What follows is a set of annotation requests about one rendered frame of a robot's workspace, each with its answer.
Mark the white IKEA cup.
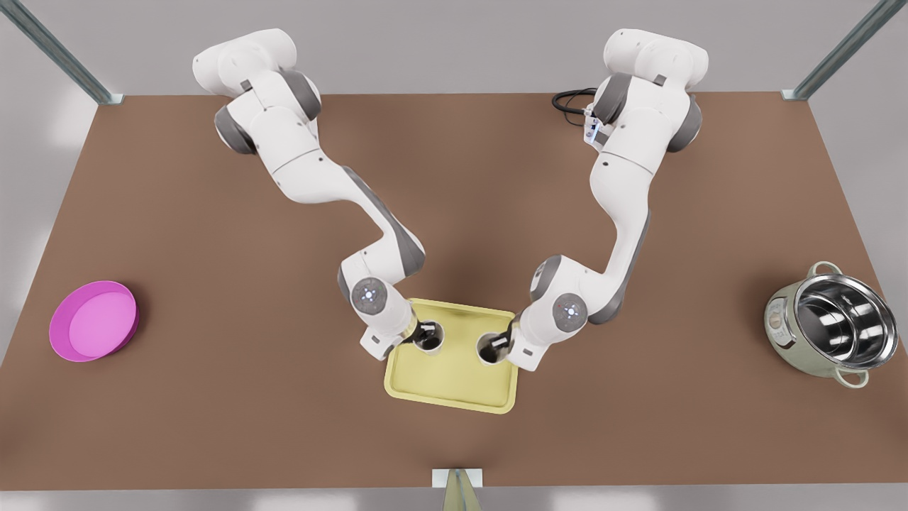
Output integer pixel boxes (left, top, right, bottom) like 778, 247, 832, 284
413, 321, 446, 354
476, 331, 509, 366

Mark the yellow rectangular tray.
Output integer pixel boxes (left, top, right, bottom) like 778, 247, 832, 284
384, 298, 517, 415

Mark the pink round bowl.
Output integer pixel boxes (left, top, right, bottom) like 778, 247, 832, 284
48, 280, 140, 363

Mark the silver frame post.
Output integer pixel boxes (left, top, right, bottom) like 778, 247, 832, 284
0, 0, 124, 106
781, 0, 908, 101
432, 468, 484, 511

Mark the black cable loop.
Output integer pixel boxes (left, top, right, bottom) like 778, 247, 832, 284
552, 88, 599, 129

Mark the steel pot with handles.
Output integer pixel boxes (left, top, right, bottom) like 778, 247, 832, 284
764, 261, 899, 389

